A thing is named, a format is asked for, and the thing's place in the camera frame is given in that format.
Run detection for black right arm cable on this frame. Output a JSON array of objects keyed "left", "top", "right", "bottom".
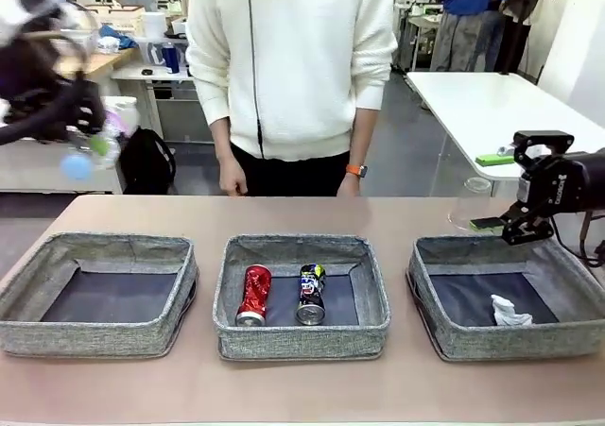
[{"left": 551, "top": 210, "right": 605, "bottom": 269}]

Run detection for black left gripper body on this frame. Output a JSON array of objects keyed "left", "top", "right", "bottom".
[{"left": 0, "top": 31, "right": 77, "bottom": 115}]

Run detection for black backpack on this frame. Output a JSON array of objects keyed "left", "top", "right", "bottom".
[{"left": 117, "top": 126, "right": 178, "bottom": 196}]

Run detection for person's right hand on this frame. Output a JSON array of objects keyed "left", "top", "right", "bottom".
[{"left": 217, "top": 156, "right": 250, "bottom": 197}]

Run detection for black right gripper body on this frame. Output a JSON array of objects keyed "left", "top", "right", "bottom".
[{"left": 517, "top": 150, "right": 592, "bottom": 219}]

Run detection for clear storage box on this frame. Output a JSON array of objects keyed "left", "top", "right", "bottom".
[{"left": 135, "top": 35, "right": 191, "bottom": 68}]

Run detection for blue drink bottle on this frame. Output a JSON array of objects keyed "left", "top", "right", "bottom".
[{"left": 161, "top": 41, "right": 182, "bottom": 75}]

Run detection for light wooden crate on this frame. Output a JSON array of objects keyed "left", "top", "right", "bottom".
[{"left": 95, "top": 4, "right": 147, "bottom": 35}]

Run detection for background person in brown jacket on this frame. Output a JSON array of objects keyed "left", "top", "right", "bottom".
[{"left": 493, "top": 0, "right": 562, "bottom": 77}]

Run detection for large white table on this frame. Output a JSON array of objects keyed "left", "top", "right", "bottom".
[{"left": 405, "top": 70, "right": 605, "bottom": 199}]

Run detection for white paper roll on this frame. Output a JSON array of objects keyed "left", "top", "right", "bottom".
[{"left": 141, "top": 10, "right": 167, "bottom": 40}]

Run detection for person's left forearm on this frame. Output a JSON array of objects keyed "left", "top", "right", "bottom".
[{"left": 347, "top": 107, "right": 375, "bottom": 167}]

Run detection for green white device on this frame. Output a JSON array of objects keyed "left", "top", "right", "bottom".
[{"left": 407, "top": 0, "right": 444, "bottom": 20}]

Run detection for person's left hand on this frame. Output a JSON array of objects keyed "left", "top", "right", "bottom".
[{"left": 336, "top": 174, "right": 365, "bottom": 198}]

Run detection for wooden top table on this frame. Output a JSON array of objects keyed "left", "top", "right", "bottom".
[{"left": 55, "top": 45, "right": 139, "bottom": 80}]

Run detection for background person in blue top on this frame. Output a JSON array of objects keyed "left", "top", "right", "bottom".
[{"left": 428, "top": 0, "right": 515, "bottom": 74}]

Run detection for clear plastic cup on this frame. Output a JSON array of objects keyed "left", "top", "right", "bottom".
[{"left": 446, "top": 177, "right": 494, "bottom": 232}]

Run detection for grey fabric basket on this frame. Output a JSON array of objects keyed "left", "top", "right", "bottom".
[
  {"left": 405, "top": 234, "right": 605, "bottom": 363},
  {"left": 0, "top": 230, "right": 200, "bottom": 359},
  {"left": 212, "top": 234, "right": 393, "bottom": 363}
]

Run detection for white knit sweater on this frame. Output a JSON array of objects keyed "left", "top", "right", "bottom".
[{"left": 184, "top": 0, "right": 400, "bottom": 161}]

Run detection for thin black cord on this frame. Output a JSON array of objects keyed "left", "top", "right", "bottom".
[{"left": 251, "top": 17, "right": 265, "bottom": 159}]

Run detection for black trousers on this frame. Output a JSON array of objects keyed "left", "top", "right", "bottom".
[{"left": 230, "top": 142, "right": 354, "bottom": 198}]

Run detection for person's right forearm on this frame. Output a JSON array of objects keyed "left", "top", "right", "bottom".
[{"left": 210, "top": 116, "right": 237, "bottom": 162}]

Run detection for white shelf desk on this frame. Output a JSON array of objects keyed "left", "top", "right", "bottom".
[{"left": 110, "top": 63, "right": 216, "bottom": 145}]

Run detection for crushed black blue soda can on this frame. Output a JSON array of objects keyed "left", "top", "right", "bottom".
[{"left": 295, "top": 263, "right": 329, "bottom": 326}]

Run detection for clear plastic water bottle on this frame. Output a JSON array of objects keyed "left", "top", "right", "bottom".
[{"left": 59, "top": 109, "right": 139, "bottom": 182}]

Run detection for crushed red soda can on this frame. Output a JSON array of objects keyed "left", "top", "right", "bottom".
[{"left": 234, "top": 264, "right": 273, "bottom": 328}]

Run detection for blue cloth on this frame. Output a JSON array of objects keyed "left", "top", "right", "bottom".
[{"left": 95, "top": 23, "right": 139, "bottom": 52}]

